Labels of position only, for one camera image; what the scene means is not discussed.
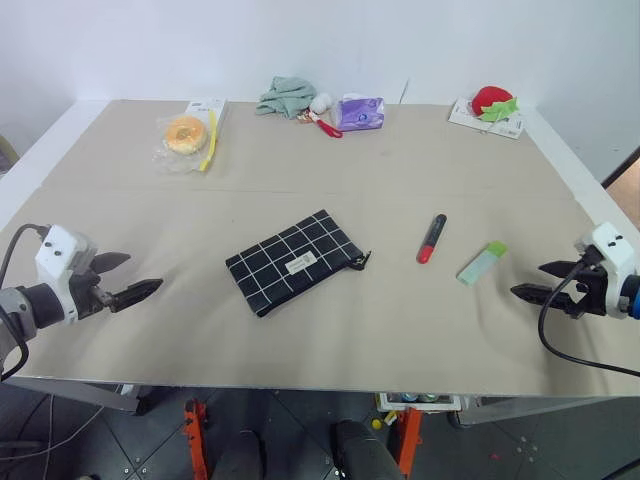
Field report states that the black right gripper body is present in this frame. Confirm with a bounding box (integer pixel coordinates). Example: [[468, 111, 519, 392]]
[[564, 263, 610, 320]]

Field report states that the orange metal stand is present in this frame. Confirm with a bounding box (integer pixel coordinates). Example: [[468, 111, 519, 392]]
[[385, 403, 424, 480], [182, 397, 210, 480]]

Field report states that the red and black marker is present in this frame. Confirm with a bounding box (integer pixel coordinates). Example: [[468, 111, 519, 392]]
[[415, 213, 448, 265]]

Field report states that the beige table mat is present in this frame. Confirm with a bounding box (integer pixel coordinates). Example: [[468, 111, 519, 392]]
[[0, 98, 640, 400]]

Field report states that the light green cloth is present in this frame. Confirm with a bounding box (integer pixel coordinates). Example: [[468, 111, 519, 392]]
[[255, 75, 318, 121]]

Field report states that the dark rounded shape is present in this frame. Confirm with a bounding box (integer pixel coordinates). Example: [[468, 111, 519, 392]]
[[333, 418, 402, 480]]

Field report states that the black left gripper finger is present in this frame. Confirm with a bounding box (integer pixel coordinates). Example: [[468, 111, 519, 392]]
[[106, 277, 165, 314], [94, 250, 133, 276]]

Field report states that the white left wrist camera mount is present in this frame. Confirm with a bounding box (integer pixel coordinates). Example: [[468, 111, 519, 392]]
[[34, 224, 102, 322]]

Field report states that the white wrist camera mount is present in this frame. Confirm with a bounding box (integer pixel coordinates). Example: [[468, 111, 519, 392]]
[[573, 221, 640, 319], [34, 224, 102, 322]]

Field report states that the orange toy donut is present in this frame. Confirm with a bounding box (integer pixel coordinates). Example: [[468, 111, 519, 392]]
[[164, 115, 208, 157]]

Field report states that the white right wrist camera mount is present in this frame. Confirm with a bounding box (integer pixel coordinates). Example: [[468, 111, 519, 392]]
[[573, 221, 640, 319]]

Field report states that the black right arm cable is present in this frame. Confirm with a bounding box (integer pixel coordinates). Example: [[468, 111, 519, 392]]
[[537, 248, 640, 378]]

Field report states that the thin grey floor cable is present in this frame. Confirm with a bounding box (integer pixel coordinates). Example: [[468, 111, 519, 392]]
[[0, 393, 104, 457]]

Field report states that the green eraser in sleeve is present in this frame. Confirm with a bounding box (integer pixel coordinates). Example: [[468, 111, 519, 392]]
[[455, 240, 509, 288]]

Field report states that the red strawberry plush toy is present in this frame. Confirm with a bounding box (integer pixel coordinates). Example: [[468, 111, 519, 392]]
[[471, 85, 520, 124]]

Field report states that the olive green chair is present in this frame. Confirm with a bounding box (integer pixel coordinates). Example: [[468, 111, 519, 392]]
[[0, 134, 22, 172]]

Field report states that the purple tissue pack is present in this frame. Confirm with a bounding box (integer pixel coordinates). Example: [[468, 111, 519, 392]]
[[335, 92, 388, 134]]

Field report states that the white printed card package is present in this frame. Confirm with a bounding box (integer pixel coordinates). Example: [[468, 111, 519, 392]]
[[447, 96, 527, 141]]

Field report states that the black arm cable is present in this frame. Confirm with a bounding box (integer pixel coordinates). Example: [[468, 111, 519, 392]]
[[537, 248, 640, 378], [0, 223, 51, 382]]

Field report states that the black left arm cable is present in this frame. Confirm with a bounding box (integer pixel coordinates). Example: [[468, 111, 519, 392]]
[[0, 223, 51, 382]]

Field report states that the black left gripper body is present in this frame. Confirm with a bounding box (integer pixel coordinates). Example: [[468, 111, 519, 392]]
[[69, 258, 117, 321]]

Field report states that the silver table frame beam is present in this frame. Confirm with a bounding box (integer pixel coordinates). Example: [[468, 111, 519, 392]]
[[0, 376, 142, 415], [455, 393, 640, 427]]

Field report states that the white box of cans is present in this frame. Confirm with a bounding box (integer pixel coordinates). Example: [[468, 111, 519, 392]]
[[378, 392, 460, 414]]

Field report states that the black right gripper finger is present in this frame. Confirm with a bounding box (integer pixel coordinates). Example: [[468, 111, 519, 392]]
[[537, 258, 584, 279], [510, 282, 572, 307]]

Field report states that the white pompom red-strap keychain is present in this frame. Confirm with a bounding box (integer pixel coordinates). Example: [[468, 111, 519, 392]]
[[298, 92, 347, 140]]

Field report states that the clear yellow-zip plastic bag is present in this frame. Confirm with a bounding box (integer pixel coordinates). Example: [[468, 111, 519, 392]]
[[151, 96, 229, 177]]

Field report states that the black checkered pouch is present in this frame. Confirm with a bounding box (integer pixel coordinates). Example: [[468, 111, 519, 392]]
[[224, 209, 374, 318]]

